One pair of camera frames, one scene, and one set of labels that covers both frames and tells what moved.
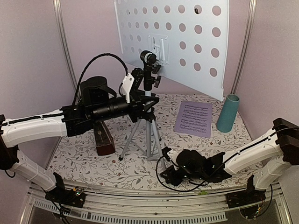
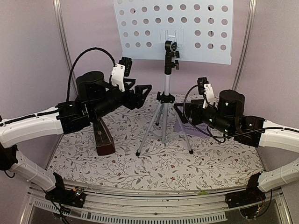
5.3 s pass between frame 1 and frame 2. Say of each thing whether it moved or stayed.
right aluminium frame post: stayed
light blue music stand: moved
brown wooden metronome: stayed
